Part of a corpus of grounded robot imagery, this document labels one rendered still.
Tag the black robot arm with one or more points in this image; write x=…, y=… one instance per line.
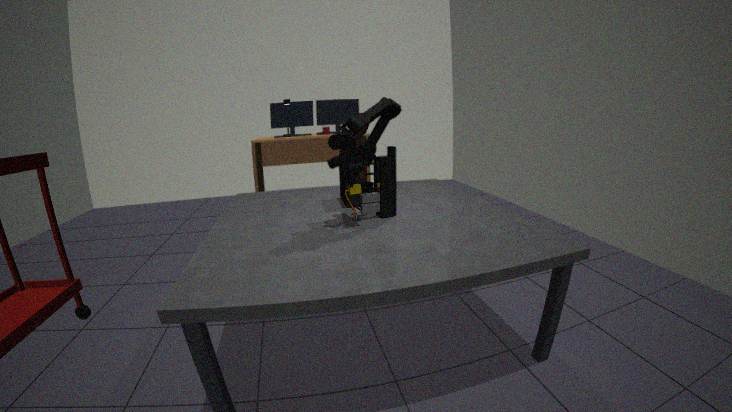
x=358, y=124

